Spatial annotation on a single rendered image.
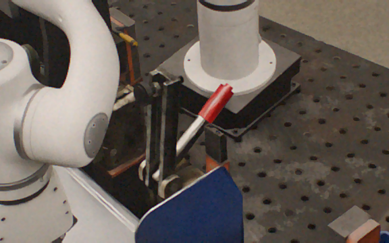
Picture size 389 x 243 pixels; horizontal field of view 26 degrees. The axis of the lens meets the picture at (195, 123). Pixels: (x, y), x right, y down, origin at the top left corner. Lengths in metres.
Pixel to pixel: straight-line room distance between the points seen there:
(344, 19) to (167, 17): 1.37
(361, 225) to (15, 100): 0.36
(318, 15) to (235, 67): 1.69
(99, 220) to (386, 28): 2.27
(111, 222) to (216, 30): 0.59
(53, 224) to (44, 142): 0.18
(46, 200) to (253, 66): 0.83
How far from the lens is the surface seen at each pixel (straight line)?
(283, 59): 1.75
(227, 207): 0.73
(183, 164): 1.12
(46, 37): 1.24
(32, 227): 0.96
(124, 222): 1.12
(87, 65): 0.82
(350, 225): 0.84
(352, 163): 1.64
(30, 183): 0.90
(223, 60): 1.65
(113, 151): 1.24
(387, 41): 3.20
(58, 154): 0.82
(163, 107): 1.00
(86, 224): 1.13
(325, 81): 1.83
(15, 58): 0.83
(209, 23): 1.60
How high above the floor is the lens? 1.81
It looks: 40 degrees down
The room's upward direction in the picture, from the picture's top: 4 degrees counter-clockwise
